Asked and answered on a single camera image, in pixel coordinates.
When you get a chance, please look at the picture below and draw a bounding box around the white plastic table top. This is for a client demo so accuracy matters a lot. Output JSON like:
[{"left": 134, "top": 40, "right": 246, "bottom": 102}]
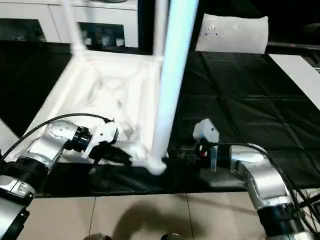
[{"left": 4, "top": 49, "right": 168, "bottom": 176}]

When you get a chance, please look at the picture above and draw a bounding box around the white plastic table leg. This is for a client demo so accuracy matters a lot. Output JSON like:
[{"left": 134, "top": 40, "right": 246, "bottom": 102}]
[
  {"left": 61, "top": 0, "right": 87, "bottom": 59},
  {"left": 0, "top": 119, "right": 22, "bottom": 141},
  {"left": 152, "top": 0, "right": 168, "bottom": 62},
  {"left": 148, "top": 0, "right": 201, "bottom": 176}
]

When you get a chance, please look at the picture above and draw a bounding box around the black work mat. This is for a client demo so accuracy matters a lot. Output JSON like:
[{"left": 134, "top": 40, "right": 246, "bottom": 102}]
[{"left": 0, "top": 39, "right": 320, "bottom": 198}]

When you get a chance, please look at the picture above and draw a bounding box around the white flat panel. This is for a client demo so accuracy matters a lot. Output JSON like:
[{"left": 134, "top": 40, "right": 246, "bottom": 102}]
[{"left": 268, "top": 53, "right": 320, "bottom": 111}]

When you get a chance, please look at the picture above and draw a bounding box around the white board with round fitting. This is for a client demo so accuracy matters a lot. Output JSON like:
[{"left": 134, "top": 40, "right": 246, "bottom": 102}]
[{"left": 194, "top": 13, "right": 270, "bottom": 54}]

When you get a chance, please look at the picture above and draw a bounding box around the dark cabinet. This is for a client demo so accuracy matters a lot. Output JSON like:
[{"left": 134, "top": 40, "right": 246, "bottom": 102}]
[{"left": 136, "top": 0, "right": 208, "bottom": 57}]

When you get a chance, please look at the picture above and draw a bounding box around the dark grey bar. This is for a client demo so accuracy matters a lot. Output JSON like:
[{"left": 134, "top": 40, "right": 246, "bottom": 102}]
[{"left": 266, "top": 41, "right": 320, "bottom": 49}]

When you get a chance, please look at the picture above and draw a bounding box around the white glass-door cabinet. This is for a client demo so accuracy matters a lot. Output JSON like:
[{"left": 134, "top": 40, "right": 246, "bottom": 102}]
[{"left": 0, "top": 0, "right": 140, "bottom": 49}]

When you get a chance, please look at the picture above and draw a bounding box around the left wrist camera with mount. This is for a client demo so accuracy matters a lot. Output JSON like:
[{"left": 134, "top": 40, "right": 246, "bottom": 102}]
[{"left": 81, "top": 123, "right": 120, "bottom": 160}]

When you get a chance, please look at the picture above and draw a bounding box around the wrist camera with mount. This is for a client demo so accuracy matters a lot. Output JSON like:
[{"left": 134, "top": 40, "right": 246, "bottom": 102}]
[
  {"left": 192, "top": 118, "right": 221, "bottom": 173},
  {"left": 81, "top": 123, "right": 120, "bottom": 160}
]

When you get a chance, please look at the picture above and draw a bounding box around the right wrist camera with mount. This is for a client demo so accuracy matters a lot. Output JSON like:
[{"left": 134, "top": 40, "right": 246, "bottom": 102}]
[{"left": 192, "top": 118, "right": 221, "bottom": 173}]

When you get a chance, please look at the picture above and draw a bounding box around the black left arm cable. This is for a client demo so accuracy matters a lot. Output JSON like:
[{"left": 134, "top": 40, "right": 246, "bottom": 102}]
[{"left": 0, "top": 113, "right": 116, "bottom": 162}]

